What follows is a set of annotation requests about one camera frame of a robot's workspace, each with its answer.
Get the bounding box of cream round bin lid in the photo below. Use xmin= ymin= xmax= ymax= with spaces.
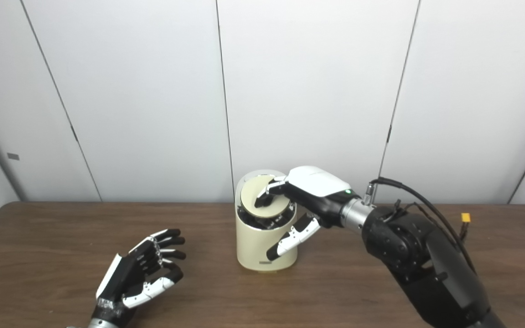
xmin=241 ymin=175 xmax=290 ymax=218

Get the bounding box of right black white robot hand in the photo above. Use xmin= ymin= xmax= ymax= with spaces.
xmin=254 ymin=166 xmax=363 ymax=261

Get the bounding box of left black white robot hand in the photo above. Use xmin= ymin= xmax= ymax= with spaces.
xmin=92 ymin=228 xmax=186 ymax=322

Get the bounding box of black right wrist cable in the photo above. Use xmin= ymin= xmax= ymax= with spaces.
xmin=364 ymin=177 xmax=477 ymax=274

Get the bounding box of cream-colored trash bin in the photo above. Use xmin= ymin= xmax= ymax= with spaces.
xmin=235 ymin=170 xmax=298 ymax=272

